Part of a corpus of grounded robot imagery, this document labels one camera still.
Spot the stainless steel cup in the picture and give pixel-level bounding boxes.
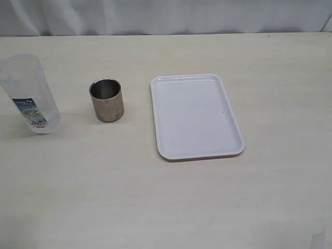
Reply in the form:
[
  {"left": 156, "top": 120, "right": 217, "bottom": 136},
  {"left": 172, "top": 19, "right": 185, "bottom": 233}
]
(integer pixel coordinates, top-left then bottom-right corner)
[{"left": 89, "top": 78, "right": 125, "bottom": 122}]

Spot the white rectangular plastic tray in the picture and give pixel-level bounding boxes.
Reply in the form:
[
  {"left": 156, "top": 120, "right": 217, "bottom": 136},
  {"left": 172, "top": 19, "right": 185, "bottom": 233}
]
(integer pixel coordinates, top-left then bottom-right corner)
[{"left": 150, "top": 74, "right": 245, "bottom": 161}]

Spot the clear plastic water pitcher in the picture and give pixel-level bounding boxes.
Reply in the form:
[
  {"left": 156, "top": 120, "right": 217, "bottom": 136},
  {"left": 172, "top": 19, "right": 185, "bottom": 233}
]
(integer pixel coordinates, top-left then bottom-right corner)
[{"left": 1, "top": 54, "right": 61, "bottom": 134}]

